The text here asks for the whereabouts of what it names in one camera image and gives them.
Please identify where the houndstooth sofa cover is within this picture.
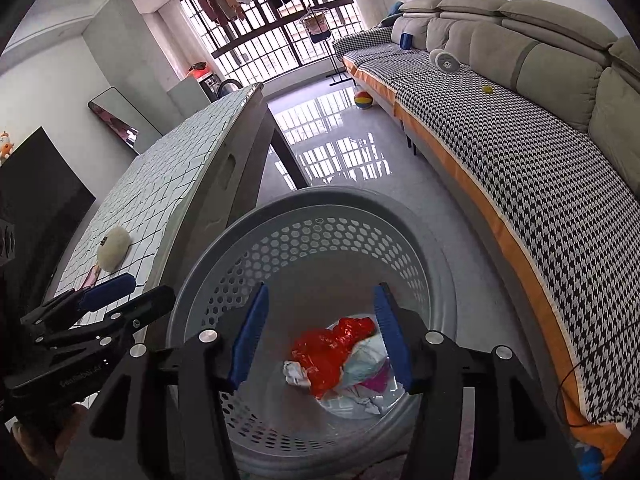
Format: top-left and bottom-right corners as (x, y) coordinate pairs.
(332, 26), (640, 466)

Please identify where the grey folding table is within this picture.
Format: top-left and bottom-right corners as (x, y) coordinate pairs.
(150, 87), (311, 321)

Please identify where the pink pouch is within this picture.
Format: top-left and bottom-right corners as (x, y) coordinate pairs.
(75, 266), (102, 291)

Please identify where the grey cabinet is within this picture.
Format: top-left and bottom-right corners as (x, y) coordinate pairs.
(167, 72), (213, 118)

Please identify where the beige plush pouch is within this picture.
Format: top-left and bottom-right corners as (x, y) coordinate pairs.
(96, 226), (132, 273)

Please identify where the red plastic bag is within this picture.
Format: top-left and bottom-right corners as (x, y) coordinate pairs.
(291, 317), (378, 400)

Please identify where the white wrapper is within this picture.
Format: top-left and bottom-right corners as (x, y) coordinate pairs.
(320, 390), (396, 418)

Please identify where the black television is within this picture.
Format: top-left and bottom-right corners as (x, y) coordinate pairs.
(0, 126), (97, 311)

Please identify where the grey perforated laundry basket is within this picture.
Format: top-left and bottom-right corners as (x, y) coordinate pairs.
(166, 186), (458, 480)

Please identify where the light blue white packet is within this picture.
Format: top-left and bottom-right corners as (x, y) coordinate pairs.
(342, 332), (401, 396)

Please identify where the small drying rack with cloths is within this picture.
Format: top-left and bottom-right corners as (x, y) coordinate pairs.
(298, 5), (351, 86)

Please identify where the standing mirror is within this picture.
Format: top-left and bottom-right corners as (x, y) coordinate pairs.
(87, 86), (163, 156)

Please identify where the person's left hand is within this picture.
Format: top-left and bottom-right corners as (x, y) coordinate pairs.
(10, 402), (88, 478)

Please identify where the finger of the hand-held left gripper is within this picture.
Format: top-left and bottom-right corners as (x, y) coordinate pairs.
(35, 285), (177, 358)
(20, 274), (137, 331)

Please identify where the grey sofa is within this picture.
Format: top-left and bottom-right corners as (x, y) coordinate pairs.
(332, 0), (640, 461)

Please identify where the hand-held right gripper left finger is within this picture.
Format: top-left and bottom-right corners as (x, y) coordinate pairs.
(55, 280), (271, 480)

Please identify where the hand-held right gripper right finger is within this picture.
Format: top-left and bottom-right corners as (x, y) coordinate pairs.
(372, 281), (583, 480)

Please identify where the white paper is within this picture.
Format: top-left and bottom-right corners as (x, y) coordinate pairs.
(282, 359), (313, 387)

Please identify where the white round fan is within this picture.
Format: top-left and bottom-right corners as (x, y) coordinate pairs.
(429, 48), (463, 73)

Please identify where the barred window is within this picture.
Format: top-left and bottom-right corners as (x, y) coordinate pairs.
(177, 0), (362, 86)

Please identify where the blue plastic object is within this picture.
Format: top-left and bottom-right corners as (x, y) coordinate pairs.
(575, 442), (608, 480)

